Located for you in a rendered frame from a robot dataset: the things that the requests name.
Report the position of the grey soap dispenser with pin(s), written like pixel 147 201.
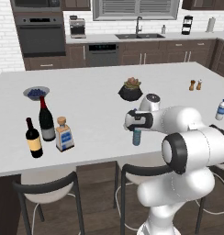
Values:
pixel 163 30

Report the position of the black microwave oven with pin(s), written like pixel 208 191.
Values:
pixel 35 4

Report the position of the succulent in black pot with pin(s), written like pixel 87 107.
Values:
pixel 130 91

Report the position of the black dishwasher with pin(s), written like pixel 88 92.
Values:
pixel 102 55

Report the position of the dark brown base cupboards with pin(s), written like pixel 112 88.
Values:
pixel 165 52
pixel 222 59
pixel 55 61

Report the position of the square blue-label glass bottle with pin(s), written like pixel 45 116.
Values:
pixel 64 137

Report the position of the short yellow-label wine bottle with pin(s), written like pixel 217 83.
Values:
pixel 34 142

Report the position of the tall grey-label wine bottle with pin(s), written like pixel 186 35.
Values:
pixel 46 120

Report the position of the dark sink basin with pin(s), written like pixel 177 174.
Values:
pixel 140 36

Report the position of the bowl of blueberries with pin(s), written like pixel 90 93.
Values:
pixel 36 92

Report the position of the brown pepper shaker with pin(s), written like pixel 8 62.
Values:
pixel 192 86

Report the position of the black wall oven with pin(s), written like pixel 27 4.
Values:
pixel 40 35

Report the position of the silver coffee machine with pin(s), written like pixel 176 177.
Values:
pixel 77 28

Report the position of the window with blinds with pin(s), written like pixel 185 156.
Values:
pixel 136 8

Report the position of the dark brown upper cupboard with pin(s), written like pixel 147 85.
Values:
pixel 205 3
pixel 75 4

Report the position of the dark sink tap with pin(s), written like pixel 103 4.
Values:
pixel 138 24

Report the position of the white stool with black frame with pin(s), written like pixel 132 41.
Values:
pixel 138 171
pixel 49 188
pixel 222 167

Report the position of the white-top salt shaker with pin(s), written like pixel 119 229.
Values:
pixel 199 85

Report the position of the paper towel roll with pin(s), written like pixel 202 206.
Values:
pixel 210 25

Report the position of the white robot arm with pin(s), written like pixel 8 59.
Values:
pixel 190 143

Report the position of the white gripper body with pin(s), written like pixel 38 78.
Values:
pixel 128 121

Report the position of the clear plastic water bottle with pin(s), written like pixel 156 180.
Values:
pixel 221 110

